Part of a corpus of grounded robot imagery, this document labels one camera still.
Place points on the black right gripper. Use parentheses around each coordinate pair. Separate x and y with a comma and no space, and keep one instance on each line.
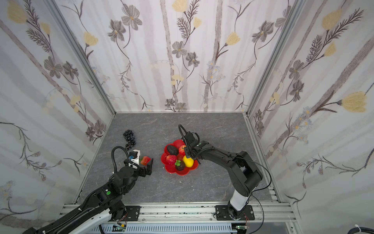
(190,150)

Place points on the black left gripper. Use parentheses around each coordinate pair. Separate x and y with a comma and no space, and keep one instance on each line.
(141,169)

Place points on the red strawberry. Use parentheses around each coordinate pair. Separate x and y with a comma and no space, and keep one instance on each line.
(145,160)

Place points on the red apple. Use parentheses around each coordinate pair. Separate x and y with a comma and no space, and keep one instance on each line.
(182,150)

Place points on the yellow lemon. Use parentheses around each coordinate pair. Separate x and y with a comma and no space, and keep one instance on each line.
(189,162)

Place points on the black avocado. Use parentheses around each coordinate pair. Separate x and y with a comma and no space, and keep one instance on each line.
(172,150)

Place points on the red flower-shaped plate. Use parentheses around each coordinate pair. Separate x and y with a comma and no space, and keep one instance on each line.
(171,168)

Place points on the dark red wrinkled fruit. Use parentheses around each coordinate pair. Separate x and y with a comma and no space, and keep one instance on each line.
(171,159)

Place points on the dark brown avocado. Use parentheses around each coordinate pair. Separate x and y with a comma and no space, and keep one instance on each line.
(179,165)

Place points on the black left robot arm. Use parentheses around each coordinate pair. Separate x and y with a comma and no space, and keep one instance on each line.
(101,205)

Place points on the black grape bunch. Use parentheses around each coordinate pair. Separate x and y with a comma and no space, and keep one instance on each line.
(130,139)

